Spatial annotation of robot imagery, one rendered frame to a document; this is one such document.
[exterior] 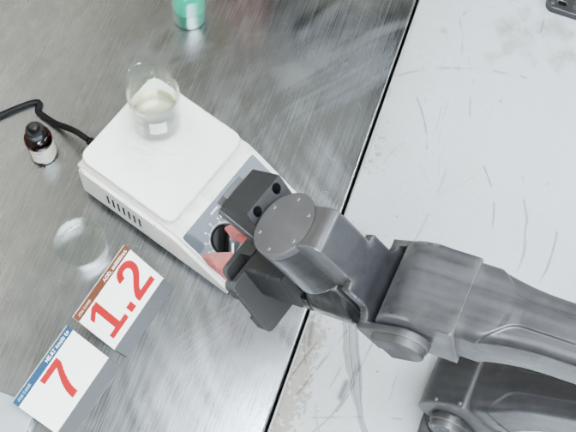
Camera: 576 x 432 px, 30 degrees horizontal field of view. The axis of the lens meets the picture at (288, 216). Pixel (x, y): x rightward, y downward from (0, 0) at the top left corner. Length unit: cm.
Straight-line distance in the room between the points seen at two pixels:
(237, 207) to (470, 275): 19
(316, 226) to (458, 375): 25
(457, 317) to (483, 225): 40
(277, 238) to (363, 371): 34
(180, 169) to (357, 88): 25
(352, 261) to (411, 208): 38
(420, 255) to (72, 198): 48
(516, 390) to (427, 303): 17
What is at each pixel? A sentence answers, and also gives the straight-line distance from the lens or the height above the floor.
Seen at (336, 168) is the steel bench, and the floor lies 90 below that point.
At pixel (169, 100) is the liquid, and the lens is 109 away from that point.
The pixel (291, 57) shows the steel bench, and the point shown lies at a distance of 124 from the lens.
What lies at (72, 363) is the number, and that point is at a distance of 110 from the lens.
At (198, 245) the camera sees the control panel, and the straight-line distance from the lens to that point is 109.
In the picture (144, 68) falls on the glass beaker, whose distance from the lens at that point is 106.
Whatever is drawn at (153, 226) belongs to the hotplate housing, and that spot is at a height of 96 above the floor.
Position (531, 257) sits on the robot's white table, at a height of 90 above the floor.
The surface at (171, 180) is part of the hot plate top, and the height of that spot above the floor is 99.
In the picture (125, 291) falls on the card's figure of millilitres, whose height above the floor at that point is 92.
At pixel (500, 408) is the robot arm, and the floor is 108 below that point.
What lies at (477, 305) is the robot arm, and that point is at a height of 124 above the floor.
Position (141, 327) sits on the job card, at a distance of 112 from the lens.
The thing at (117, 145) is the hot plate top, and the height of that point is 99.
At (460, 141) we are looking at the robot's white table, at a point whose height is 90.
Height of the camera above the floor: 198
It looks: 69 degrees down
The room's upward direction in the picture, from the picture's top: 8 degrees clockwise
